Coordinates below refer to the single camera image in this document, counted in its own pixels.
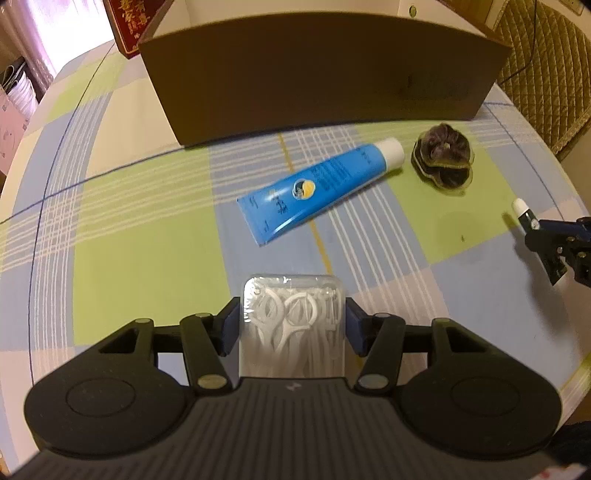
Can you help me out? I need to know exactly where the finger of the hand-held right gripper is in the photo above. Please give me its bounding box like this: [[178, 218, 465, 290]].
[[525, 230, 576, 286], [538, 216, 591, 241]]

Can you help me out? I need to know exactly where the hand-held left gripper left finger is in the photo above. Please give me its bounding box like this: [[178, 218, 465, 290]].
[[93, 298, 243, 396]]

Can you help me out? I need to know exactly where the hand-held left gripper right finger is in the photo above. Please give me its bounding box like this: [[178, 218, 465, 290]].
[[344, 298, 496, 397]]

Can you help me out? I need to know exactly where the dark green tube white cap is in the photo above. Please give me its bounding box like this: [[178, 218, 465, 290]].
[[512, 198, 542, 232]]

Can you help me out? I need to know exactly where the clear box of floss picks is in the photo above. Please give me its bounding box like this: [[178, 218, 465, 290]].
[[239, 274, 348, 379]]

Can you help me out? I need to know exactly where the brown cardboard box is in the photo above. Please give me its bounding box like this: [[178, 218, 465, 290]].
[[137, 0, 513, 146]]

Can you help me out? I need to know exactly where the plaid cloth covered desktop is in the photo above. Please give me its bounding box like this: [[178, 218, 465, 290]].
[[0, 39, 591, 462]]

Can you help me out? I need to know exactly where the brown velvet scrunchie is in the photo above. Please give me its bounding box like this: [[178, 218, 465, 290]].
[[411, 124, 476, 191]]

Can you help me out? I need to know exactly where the blue tube white cap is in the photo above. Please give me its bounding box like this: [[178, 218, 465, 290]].
[[236, 137, 406, 247]]

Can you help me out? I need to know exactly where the quilted beige chair cover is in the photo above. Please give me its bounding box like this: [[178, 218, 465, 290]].
[[492, 0, 591, 160]]

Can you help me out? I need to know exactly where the red gift box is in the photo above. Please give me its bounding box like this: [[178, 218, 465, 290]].
[[102, 0, 176, 58]]

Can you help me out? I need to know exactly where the pink curtain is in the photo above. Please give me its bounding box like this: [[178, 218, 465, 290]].
[[0, 0, 112, 85]]

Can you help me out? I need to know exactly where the black cable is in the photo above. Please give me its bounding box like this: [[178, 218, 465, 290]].
[[499, 0, 540, 88]]

